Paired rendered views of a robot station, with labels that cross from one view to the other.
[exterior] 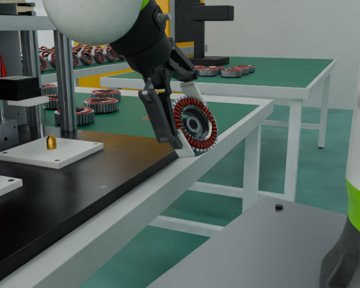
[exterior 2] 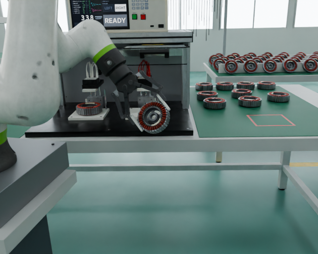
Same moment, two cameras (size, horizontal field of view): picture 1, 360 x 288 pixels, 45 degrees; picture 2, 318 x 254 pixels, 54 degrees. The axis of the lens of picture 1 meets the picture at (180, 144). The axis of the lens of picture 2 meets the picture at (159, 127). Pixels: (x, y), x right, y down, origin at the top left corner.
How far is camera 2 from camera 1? 110 cm
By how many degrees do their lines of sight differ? 66
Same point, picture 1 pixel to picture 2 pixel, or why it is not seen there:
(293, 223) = (39, 147)
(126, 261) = (286, 218)
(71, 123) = (183, 105)
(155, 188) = (127, 139)
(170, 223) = (317, 208)
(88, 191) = (103, 128)
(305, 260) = not seen: hidden behind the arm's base
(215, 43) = not seen: outside the picture
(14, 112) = (179, 93)
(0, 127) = (143, 98)
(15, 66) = not seen: hidden behind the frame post
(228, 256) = (13, 141)
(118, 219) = (92, 140)
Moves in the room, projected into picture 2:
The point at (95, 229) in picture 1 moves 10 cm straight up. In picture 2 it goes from (82, 139) to (79, 113)
